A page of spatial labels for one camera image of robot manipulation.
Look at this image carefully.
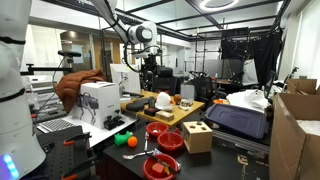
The tan cardboard accessory box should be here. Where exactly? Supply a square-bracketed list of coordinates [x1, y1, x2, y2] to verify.
[155, 110, 176, 123]

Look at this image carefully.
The black handled utensil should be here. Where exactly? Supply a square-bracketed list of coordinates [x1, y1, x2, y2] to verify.
[144, 152, 181, 174]

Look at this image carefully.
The light wooden desk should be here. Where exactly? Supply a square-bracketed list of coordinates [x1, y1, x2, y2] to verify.
[119, 89, 206, 129]

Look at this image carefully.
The ring ceiling light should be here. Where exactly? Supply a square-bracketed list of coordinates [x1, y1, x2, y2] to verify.
[199, 0, 240, 13]

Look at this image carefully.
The small open cardboard box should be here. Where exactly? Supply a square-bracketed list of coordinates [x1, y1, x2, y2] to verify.
[285, 76, 320, 96]

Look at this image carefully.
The brown puffer jacket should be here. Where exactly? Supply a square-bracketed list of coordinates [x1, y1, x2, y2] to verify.
[54, 68, 108, 115]

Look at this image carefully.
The white plush chicken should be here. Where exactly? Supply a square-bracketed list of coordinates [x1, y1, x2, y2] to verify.
[154, 91, 174, 112]

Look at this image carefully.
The white foam sheet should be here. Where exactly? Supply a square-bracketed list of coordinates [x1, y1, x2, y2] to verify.
[295, 118, 320, 137]

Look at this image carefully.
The large cardboard box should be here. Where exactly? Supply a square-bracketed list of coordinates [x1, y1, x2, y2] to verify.
[268, 92, 320, 180]

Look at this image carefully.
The black headrest office chair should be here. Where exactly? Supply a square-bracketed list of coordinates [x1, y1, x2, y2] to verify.
[151, 66, 180, 97]

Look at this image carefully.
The clear plastic container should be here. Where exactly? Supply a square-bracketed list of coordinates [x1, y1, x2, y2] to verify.
[178, 97, 195, 111]

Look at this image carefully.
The black soft pouch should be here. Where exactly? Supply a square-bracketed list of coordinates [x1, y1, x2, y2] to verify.
[125, 97, 150, 113]

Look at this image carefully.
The wooden shape sorter box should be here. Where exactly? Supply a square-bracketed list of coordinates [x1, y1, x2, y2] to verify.
[181, 120, 214, 155]

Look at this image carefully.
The white blue packet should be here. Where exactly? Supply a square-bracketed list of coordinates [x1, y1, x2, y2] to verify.
[151, 148, 183, 172]

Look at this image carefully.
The brown football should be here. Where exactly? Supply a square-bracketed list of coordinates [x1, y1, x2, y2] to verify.
[172, 93, 183, 104]

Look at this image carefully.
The black game controller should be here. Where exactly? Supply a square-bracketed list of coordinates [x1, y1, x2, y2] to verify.
[103, 114, 126, 131]

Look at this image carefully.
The black pegboard stand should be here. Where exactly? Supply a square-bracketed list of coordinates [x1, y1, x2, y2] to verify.
[34, 125, 100, 180]

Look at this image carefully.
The green ball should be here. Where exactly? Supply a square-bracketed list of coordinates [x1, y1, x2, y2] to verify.
[113, 130, 134, 148]

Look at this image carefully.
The black cylinder cup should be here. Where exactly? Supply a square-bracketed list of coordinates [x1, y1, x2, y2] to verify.
[148, 96, 157, 109]

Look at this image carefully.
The silver keyboard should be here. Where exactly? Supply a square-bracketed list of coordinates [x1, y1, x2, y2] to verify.
[36, 117, 76, 135]

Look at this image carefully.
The black equipment case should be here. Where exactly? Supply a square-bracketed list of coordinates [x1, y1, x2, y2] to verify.
[210, 128, 272, 156]

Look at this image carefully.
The black box with red label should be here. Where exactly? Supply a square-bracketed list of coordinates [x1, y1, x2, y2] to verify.
[143, 106, 160, 117]

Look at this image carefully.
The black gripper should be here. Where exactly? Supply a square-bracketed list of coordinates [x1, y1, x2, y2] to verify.
[141, 55, 160, 80]

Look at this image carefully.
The black camera boom stand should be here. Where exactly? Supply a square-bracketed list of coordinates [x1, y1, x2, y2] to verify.
[18, 49, 83, 77]

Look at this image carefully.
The black mesh office chair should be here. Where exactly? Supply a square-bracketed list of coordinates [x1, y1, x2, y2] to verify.
[190, 75, 215, 102]

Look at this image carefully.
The white robot dog box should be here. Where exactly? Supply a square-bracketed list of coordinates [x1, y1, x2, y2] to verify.
[71, 81, 122, 131]

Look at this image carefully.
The dark blue plastic lid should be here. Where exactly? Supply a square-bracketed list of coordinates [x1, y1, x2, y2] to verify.
[204, 103, 270, 140]

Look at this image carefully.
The red plastic bowl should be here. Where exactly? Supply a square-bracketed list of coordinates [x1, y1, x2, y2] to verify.
[156, 131, 185, 153]
[142, 153, 181, 180]

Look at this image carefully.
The black backdrop curtain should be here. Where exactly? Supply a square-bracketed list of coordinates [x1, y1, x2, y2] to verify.
[220, 27, 284, 90]

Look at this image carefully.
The orange handled clamp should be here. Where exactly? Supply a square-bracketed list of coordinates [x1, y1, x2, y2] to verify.
[62, 131, 93, 147]
[61, 155, 100, 180]

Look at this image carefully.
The orange toy ball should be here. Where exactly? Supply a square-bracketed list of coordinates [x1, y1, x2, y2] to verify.
[127, 135, 139, 148]

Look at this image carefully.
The white side table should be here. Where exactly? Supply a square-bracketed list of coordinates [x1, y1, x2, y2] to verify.
[35, 109, 138, 148]

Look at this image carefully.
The red block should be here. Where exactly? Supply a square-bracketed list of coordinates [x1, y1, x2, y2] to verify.
[151, 162, 166, 175]

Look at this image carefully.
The white paper pile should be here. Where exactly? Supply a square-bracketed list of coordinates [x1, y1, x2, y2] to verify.
[226, 88, 272, 114]

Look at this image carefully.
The white-backed monitor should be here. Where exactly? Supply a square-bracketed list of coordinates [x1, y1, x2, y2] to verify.
[109, 63, 142, 96]

